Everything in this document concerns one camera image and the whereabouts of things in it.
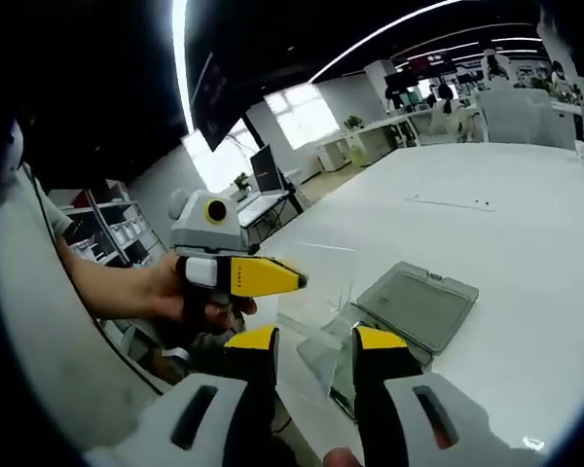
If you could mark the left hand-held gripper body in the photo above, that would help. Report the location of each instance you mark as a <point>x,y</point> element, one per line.
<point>190,228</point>

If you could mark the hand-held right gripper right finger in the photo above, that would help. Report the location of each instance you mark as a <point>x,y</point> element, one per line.
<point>404,423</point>

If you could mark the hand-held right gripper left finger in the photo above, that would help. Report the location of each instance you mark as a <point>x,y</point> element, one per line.
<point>209,418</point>

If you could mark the clear plastic divider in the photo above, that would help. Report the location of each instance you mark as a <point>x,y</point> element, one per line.
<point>321,272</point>
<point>321,370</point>

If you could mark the clear plastic compartment box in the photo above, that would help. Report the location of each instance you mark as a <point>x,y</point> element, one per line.
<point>418,306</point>

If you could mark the person's left hand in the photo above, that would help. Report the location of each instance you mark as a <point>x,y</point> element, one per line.
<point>168,292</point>

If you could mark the storage shelf with bins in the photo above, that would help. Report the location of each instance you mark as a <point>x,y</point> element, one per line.
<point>126,228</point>

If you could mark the small green potted plant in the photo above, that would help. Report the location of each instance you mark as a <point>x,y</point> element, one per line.
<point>242,184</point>

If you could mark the dark hanging screen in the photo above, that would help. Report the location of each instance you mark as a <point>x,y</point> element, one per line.
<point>214,107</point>

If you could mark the white desk partition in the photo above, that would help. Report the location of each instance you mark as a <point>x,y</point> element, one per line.
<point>525,119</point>

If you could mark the clear plastic cup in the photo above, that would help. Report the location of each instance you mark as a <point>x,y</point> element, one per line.
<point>582,153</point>

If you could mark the white gaming chair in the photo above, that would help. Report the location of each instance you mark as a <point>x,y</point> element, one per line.
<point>496,63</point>

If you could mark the red wall screen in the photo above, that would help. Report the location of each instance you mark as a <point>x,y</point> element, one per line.
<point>430,61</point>

